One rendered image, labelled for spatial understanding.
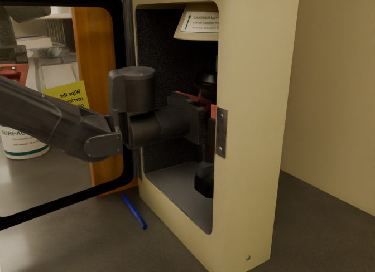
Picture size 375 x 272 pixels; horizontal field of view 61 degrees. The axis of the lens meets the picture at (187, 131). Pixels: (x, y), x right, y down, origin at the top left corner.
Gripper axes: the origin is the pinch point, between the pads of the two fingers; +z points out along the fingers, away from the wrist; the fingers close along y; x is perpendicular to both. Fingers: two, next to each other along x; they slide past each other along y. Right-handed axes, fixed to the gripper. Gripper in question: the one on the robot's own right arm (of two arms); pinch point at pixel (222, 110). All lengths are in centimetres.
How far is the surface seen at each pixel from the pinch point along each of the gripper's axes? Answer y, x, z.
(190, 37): -2.9, -14.0, -8.8
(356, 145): -9.3, 12.3, 31.8
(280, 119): -14.7, -2.3, -0.7
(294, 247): -14.9, 24.6, 5.7
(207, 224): -8.8, 16.4, -10.1
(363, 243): -21.3, 25.0, 17.5
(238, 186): -14.8, 6.4, -8.8
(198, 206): -3.5, 16.5, -8.2
